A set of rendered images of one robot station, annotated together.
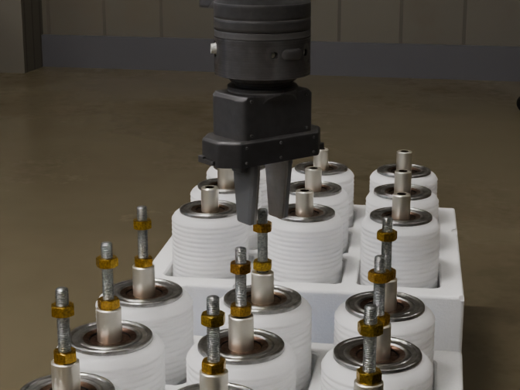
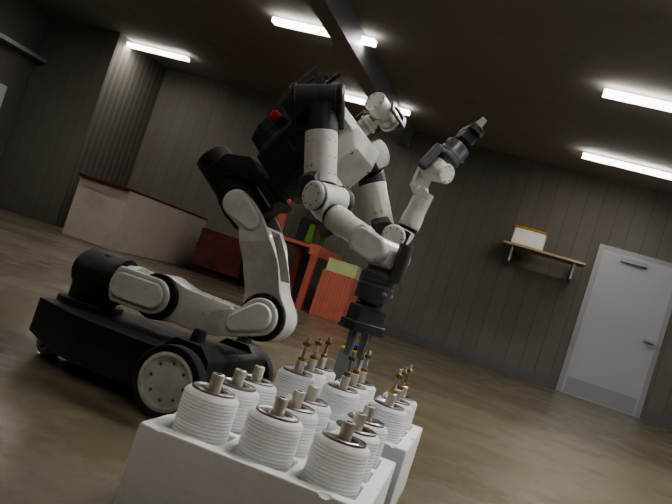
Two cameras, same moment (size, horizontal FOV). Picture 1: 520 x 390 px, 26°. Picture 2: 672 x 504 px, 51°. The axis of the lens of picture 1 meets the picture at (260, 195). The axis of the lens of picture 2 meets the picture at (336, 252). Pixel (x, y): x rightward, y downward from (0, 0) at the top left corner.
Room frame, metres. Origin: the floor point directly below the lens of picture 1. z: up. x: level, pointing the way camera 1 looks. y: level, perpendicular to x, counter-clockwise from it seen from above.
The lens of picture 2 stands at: (2.74, 0.01, 0.49)
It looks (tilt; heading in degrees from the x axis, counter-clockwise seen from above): 2 degrees up; 184
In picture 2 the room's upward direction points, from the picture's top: 18 degrees clockwise
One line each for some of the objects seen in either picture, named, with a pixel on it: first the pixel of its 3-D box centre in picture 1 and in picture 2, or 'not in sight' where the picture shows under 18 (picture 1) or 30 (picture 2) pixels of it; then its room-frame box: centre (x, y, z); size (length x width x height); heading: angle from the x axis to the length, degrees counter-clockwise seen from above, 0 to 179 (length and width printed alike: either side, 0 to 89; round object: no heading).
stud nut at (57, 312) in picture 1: (63, 309); not in sight; (0.81, 0.15, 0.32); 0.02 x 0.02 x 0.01; 42
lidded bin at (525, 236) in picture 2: not in sight; (528, 239); (-7.31, 1.77, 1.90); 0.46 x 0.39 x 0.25; 78
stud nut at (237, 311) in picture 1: (241, 309); not in sight; (0.91, 0.02, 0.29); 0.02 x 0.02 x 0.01; 26
